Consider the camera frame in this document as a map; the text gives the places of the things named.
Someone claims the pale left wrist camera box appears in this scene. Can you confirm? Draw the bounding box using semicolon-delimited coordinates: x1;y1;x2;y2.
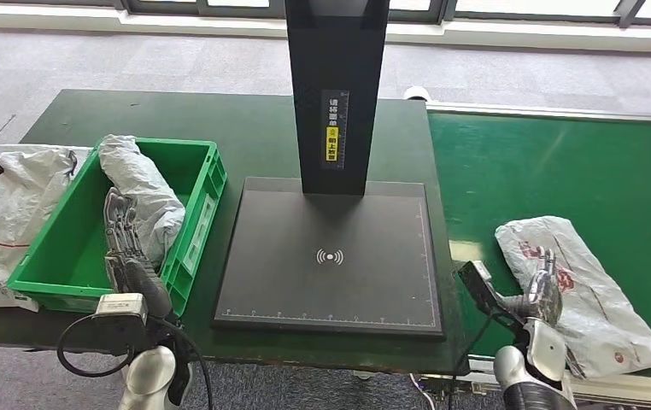
91;292;151;354

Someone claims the green plastic crate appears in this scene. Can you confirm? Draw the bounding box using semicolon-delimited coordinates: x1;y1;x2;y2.
6;137;228;318

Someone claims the white window sill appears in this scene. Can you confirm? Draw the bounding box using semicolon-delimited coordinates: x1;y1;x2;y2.
0;4;651;53

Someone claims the green conveyor belt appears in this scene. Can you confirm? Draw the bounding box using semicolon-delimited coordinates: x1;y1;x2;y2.
425;110;651;381

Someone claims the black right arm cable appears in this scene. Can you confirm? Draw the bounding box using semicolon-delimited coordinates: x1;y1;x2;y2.
447;316;496;410

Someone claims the dark green table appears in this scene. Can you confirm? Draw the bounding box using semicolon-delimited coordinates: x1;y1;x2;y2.
0;88;469;376

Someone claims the yellow and black label strip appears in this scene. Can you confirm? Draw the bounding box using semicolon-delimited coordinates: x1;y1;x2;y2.
320;89;350;171

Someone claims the long white red-print parcel bag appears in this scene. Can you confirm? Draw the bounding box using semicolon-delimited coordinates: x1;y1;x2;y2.
495;215;651;380

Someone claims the aluminium conveyor frame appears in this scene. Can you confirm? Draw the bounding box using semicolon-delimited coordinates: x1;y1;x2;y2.
410;100;651;410

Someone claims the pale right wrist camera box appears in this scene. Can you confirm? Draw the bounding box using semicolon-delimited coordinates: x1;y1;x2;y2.
456;260;525;332

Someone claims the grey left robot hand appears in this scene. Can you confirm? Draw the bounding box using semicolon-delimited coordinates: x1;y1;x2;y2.
103;186;173;319

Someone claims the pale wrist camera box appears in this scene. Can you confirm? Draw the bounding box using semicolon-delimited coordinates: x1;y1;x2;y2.
91;292;151;354
456;260;525;332

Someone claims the dark window frame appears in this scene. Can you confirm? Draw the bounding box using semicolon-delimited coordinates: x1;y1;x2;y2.
0;0;651;26

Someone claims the thin pale cable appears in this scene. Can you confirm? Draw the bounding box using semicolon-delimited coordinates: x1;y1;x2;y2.
408;373;437;410

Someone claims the black inbound scanner machine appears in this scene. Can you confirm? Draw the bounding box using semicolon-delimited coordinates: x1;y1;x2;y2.
212;0;445;342

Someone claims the plain grey white parcel bag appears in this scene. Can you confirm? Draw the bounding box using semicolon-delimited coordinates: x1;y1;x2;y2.
97;133;187;268

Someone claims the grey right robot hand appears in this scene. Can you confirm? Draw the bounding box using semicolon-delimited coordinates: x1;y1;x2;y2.
509;247;565;328

